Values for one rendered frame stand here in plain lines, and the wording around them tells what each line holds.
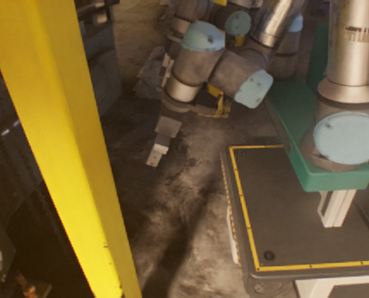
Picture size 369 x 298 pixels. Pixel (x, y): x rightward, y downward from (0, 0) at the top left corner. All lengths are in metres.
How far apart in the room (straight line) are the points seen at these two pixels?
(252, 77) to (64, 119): 0.34
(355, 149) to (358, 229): 0.68
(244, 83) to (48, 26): 0.34
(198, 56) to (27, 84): 0.30
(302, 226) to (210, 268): 0.45
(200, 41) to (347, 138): 0.30
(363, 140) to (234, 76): 0.25
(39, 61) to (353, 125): 0.49
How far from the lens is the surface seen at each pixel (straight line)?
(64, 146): 0.55
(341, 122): 0.55
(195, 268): 1.39
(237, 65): 0.59
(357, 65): 0.54
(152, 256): 1.44
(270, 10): 0.67
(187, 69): 0.60
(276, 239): 1.11
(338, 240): 1.17
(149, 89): 2.63
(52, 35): 0.48
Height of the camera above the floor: 1.19
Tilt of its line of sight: 37 degrees down
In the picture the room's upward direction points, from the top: 2 degrees counter-clockwise
